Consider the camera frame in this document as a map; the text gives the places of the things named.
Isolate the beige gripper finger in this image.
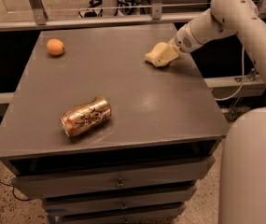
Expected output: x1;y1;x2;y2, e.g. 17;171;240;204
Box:
152;42;180;68

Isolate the yellow sponge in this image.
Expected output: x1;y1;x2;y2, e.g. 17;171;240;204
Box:
145;42;169;67

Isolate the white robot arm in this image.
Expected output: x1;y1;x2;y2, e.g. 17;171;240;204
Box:
146;0;266;224

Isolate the crushed orange soda can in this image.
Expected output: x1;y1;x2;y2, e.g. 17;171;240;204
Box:
60;96;112;137

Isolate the orange fruit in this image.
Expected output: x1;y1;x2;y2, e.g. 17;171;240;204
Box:
47;39;64;56

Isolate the grey drawer cabinet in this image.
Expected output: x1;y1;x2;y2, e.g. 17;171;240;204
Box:
0;24;228;224

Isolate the white cable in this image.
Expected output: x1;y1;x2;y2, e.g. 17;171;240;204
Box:
215;45;246;102

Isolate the metal railing frame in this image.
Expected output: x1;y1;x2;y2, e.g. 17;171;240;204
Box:
0;0;266;34

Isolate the black floor cable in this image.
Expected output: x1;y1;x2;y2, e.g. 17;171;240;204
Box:
0;175;33;203

